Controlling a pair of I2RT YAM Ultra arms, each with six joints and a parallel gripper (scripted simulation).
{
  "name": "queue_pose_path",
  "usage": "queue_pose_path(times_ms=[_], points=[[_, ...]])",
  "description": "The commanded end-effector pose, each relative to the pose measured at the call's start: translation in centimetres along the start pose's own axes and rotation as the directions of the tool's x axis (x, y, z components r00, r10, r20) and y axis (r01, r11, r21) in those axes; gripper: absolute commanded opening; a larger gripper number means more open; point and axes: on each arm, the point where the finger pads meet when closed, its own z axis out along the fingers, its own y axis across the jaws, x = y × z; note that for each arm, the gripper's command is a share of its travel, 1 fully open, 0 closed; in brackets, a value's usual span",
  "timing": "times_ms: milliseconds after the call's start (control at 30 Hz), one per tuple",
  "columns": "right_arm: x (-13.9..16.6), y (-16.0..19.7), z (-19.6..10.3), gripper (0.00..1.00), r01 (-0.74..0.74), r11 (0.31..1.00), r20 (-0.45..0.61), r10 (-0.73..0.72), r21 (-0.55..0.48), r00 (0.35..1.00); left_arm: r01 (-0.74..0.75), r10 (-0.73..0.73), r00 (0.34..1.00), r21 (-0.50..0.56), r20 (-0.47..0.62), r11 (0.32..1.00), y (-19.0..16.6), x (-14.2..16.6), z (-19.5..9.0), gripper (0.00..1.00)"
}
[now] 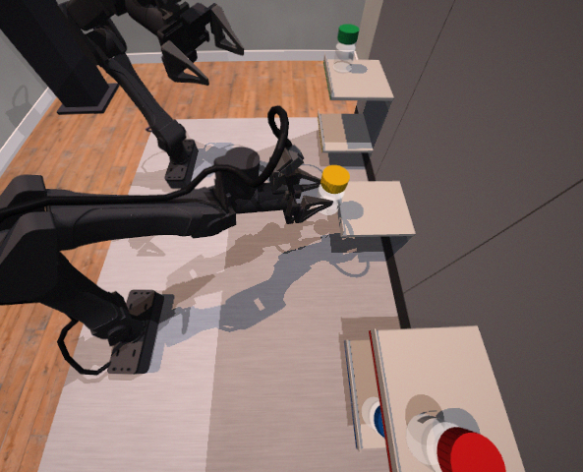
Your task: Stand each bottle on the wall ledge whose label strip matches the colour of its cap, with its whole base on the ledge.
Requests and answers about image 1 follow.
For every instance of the white bottle with yellow cap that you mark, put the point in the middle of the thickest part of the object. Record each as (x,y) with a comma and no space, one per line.
(334,181)

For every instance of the clear bottle with green cap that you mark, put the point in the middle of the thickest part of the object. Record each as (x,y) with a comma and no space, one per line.
(345,48)

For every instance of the white bottle with red cap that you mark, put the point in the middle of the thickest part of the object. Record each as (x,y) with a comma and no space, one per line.
(445,447)

